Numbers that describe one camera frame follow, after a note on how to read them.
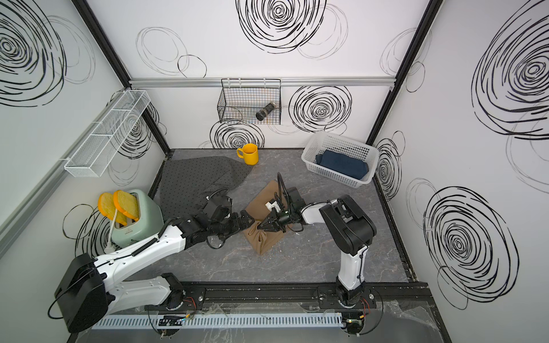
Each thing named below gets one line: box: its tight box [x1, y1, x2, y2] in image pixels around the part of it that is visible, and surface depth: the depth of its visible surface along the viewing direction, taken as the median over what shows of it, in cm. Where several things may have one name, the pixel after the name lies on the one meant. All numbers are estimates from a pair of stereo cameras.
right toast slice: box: [112, 190, 139, 222], surface depth 78 cm
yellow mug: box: [236, 142, 259, 166], surface depth 113 cm
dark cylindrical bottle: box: [255, 102, 276, 122], surface depth 93 cm
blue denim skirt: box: [315, 149, 370, 180], surface depth 107 cm
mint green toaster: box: [111, 188, 165, 248], surface depth 77 cm
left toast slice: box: [97, 192, 128, 226], surface depth 75 cm
